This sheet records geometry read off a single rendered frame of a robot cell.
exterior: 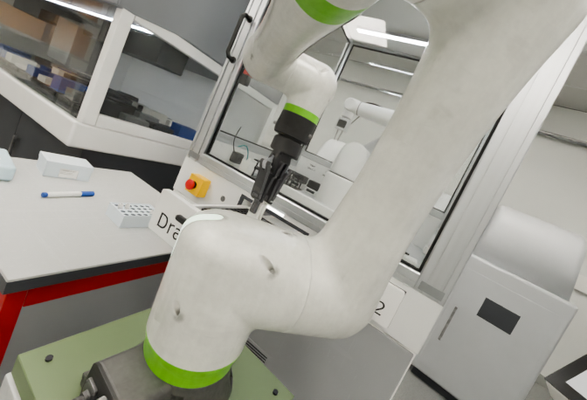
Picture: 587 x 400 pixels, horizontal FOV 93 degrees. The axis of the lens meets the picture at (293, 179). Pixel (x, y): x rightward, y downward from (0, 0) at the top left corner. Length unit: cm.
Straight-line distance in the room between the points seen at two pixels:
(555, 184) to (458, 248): 335
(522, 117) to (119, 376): 91
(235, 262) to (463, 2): 33
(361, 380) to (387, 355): 11
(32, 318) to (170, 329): 44
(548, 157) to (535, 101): 328
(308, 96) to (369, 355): 71
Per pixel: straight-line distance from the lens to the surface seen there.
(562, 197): 414
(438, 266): 84
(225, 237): 32
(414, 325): 88
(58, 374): 50
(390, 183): 33
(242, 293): 33
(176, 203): 73
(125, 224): 90
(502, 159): 86
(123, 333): 54
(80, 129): 138
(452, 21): 34
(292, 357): 103
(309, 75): 66
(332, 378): 100
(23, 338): 80
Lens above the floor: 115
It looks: 6 degrees down
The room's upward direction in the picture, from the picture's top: 24 degrees clockwise
